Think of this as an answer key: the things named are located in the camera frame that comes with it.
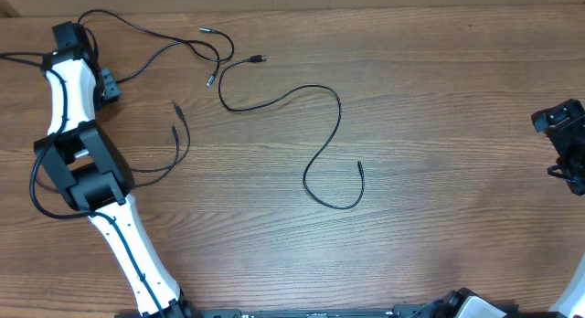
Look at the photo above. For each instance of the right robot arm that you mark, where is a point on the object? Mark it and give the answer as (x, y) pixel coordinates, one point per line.
(571, 301)

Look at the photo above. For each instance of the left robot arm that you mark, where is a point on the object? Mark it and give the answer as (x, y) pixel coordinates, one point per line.
(91, 174)

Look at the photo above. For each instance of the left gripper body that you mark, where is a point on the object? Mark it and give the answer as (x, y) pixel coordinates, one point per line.
(110, 90)

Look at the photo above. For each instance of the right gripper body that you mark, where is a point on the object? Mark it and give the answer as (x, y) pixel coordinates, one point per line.
(568, 140)

